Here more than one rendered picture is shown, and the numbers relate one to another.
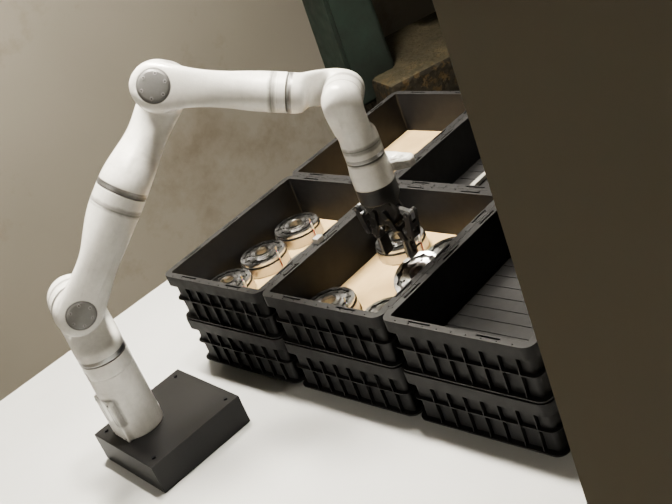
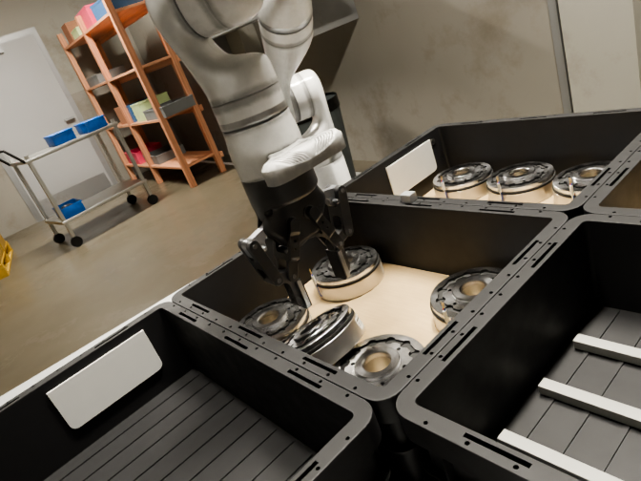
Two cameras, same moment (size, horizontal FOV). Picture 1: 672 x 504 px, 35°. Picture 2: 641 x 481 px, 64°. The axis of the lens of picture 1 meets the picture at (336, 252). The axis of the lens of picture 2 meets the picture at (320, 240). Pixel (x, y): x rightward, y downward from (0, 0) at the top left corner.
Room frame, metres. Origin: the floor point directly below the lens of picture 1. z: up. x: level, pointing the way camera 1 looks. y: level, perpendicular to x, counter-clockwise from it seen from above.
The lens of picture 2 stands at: (1.78, -0.63, 1.19)
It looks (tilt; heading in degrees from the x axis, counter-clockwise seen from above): 23 degrees down; 95
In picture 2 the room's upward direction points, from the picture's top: 21 degrees counter-clockwise
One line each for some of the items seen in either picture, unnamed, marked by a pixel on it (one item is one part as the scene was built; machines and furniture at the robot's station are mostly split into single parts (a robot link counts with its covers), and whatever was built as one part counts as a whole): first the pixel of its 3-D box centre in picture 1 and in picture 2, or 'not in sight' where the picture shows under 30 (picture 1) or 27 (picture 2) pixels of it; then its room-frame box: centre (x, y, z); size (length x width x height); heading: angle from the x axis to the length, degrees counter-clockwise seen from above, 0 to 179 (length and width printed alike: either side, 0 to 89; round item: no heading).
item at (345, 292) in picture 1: (329, 303); (344, 264); (1.74, 0.05, 0.86); 0.10 x 0.10 x 0.01
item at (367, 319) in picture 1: (385, 248); (346, 269); (1.75, -0.09, 0.92); 0.40 x 0.30 x 0.02; 128
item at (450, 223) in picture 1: (393, 271); (360, 304); (1.75, -0.09, 0.87); 0.40 x 0.30 x 0.11; 128
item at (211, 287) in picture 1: (276, 233); (485, 161); (1.98, 0.10, 0.92); 0.40 x 0.30 x 0.02; 128
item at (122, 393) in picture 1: (122, 388); (331, 183); (1.74, 0.47, 0.85); 0.09 x 0.09 x 0.17; 32
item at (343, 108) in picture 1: (350, 119); (215, 43); (1.71, -0.11, 1.20); 0.09 x 0.07 x 0.15; 164
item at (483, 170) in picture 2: (228, 283); (462, 175); (1.97, 0.23, 0.86); 0.10 x 0.10 x 0.01
